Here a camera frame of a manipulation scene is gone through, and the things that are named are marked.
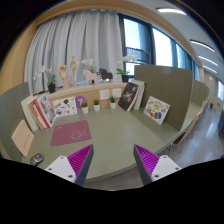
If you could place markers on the wooden hand model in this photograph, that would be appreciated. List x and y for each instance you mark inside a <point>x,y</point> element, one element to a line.
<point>63,72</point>

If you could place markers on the wooden chair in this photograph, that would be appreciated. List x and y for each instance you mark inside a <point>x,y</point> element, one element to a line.
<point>182,137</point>

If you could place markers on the white orchid black pot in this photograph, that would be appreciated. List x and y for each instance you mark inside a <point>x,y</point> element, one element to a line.
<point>50,80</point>
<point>123,72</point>

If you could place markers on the black cover book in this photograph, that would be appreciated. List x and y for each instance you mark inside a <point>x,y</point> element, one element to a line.
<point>128,96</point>

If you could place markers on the beige wooden board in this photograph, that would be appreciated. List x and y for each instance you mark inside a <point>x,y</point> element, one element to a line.
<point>23,137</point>

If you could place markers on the pink horse figurine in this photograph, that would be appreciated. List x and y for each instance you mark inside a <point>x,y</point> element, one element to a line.
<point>90,77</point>

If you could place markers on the green partition panel right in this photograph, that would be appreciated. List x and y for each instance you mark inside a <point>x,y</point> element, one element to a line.
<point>169,84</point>

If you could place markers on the wooden mannequin figure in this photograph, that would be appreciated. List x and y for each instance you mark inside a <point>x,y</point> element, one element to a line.
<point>74,65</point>

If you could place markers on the small potted plant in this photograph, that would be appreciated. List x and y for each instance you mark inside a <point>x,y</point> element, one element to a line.
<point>112,102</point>
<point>96,105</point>
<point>84,106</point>

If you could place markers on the illustrated sticker card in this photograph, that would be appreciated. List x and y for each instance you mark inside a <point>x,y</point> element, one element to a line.
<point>65,106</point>

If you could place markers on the white book behind black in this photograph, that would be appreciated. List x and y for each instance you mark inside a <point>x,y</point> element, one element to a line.
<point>141,89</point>

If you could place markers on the purple round number sign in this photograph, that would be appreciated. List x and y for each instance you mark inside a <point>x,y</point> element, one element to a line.
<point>79,100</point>

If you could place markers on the green partition panel left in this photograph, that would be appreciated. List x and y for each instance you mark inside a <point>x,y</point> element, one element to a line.
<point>11,114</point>

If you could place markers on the maroon mouse pad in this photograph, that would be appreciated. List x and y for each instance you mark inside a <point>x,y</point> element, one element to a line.
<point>71,133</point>

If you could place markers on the grey window curtain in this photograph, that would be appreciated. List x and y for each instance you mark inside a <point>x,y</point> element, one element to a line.
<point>86,34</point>

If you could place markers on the small potted plant right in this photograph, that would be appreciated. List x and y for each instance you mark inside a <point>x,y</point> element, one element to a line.
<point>112,102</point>

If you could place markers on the small potted plant middle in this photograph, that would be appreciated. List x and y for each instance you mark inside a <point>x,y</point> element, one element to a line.
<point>96,105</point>

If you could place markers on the white book stack left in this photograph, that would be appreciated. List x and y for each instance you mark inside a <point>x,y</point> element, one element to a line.
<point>28,114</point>

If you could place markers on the small potted plant left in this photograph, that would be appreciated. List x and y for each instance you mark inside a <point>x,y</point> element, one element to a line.
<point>84,106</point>

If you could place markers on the colourful picture board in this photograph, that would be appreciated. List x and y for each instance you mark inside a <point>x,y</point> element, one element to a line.
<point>156,109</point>

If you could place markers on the green partition panel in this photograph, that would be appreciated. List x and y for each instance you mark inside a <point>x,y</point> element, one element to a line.
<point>169,84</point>
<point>11,114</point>

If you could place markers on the black computer mouse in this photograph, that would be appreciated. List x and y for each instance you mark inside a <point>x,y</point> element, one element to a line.
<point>36,159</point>

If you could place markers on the red white magazine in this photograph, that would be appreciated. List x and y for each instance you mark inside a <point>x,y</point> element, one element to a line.
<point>45,110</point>

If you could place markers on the black horse figurine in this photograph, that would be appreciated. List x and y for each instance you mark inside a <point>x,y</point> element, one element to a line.
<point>105,74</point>

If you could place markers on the wooden shelf ledge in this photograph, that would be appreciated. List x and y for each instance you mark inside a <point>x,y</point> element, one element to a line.
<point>89,92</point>

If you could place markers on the white orchid black pot right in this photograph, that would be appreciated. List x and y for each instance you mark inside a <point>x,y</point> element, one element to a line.
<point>123,72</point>

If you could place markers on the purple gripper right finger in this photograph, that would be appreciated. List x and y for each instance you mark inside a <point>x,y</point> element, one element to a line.
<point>151,166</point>

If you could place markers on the white orchid black pot left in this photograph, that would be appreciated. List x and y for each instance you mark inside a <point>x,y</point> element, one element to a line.
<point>50,80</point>

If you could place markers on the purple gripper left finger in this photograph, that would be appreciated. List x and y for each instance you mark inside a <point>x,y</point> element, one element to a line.
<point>73,168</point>

